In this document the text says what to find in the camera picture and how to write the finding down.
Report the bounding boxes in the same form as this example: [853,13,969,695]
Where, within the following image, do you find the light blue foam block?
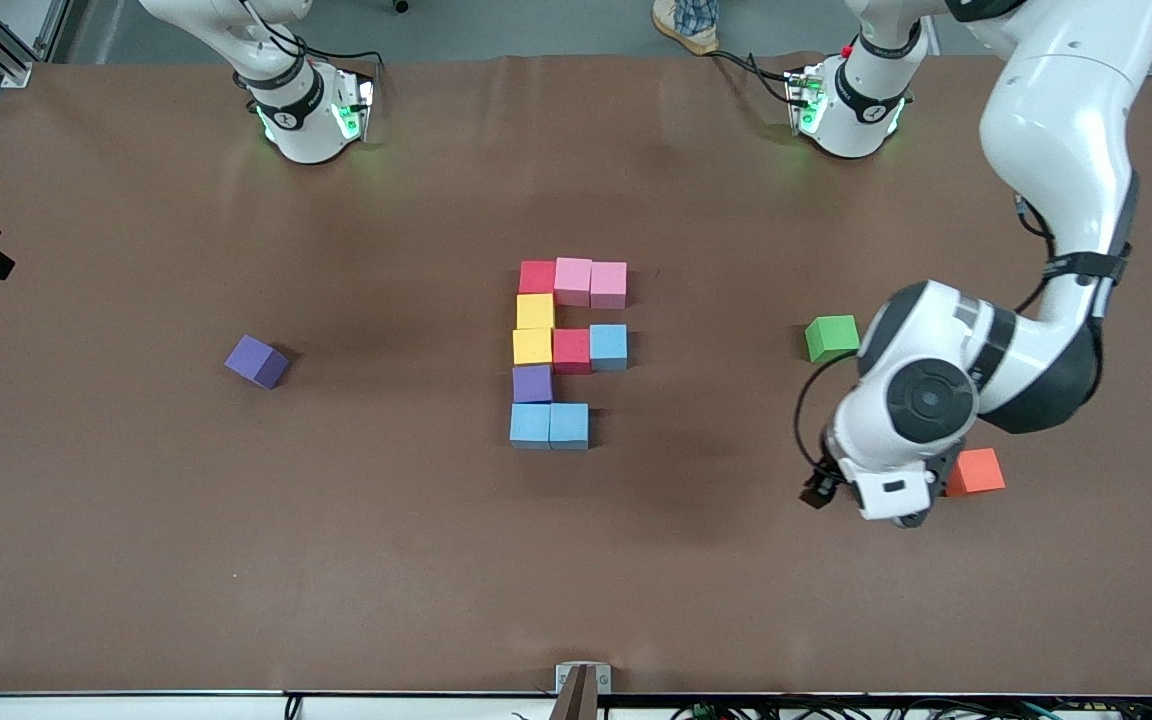
[548,403,590,451]
[509,403,552,450]
[589,324,629,372]

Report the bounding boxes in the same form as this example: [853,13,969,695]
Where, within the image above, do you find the pink foam block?
[589,261,629,311]
[554,257,594,308]

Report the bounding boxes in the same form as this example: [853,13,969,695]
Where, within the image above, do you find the purple foam block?
[512,365,554,405]
[224,334,291,391]

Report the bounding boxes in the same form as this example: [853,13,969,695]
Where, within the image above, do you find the green foam block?
[804,314,862,364]

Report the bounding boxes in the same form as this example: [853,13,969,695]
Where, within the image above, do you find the orange foam block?
[946,447,1007,498]

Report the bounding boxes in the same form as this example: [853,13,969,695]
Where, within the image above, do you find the brown table mat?
[0,50,1152,698]

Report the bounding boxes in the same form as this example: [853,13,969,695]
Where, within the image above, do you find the tan shoe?
[652,0,721,56]

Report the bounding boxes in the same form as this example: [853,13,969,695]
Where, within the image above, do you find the blue plaid trouser leg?
[674,0,723,36]

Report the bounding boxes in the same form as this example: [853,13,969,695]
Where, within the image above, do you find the aluminium frame post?
[0,0,87,89]

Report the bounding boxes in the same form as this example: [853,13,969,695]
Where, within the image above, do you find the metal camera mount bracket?
[554,662,613,720]

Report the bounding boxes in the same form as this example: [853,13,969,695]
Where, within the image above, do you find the black right base cable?
[241,0,395,73]

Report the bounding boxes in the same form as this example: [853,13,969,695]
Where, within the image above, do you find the black base cable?
[241,0,395,73]
[711,48,799,104]

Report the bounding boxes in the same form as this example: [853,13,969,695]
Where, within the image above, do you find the black left base cable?
[711,48,799,104]

